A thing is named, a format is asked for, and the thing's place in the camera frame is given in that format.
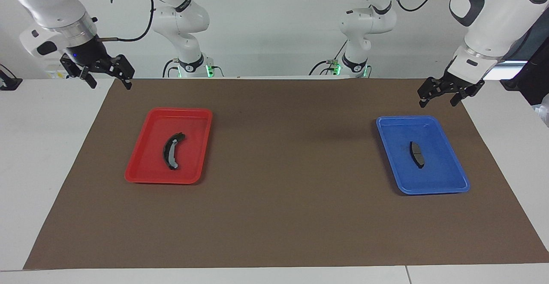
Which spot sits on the brown table mat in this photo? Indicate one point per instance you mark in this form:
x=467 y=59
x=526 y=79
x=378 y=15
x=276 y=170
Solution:
x=274 y=224

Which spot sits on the blue plastic tray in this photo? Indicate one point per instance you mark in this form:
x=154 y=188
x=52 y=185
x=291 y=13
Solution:
x=441 y=168

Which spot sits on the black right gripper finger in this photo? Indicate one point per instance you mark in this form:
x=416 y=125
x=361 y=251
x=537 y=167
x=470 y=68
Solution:
x=83 y=73
x=125 y=69

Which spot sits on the black table clamp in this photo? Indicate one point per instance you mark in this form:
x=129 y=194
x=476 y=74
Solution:
x=8 y=83

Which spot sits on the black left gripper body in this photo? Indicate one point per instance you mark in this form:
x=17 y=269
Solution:
x=454 y=82

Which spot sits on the black equipment stand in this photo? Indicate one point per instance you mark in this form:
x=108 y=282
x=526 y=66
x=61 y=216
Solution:
x=536 y=82

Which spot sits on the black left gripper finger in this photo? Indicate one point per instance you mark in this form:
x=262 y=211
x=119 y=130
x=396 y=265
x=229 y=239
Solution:
x=467 y=92
x=433 y=87

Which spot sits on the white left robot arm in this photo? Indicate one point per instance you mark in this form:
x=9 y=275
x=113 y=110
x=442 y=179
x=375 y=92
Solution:
x=489 y=18

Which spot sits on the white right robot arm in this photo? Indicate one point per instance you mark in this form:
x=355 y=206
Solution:
x=47 y=1

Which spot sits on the white wall power outlet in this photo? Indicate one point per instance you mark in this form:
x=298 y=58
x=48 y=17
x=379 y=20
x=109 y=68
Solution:
x=53 y=75

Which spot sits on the dark grey panel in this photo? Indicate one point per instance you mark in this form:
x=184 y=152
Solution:
x=538 y=35

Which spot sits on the red plastic tray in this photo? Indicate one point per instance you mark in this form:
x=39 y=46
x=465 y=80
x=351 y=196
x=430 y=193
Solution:
x=191 y=155

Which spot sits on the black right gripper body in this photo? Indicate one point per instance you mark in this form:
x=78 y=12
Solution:
x=88 y=52

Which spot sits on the clear plastic object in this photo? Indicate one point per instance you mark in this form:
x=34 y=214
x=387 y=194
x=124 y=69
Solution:
x=544 y=112

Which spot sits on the small dark brake pad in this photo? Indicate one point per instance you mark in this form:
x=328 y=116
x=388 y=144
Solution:
x=416 y=154

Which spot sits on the curved brake pad grey stripe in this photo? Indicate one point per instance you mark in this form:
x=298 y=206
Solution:
x=169 y=153

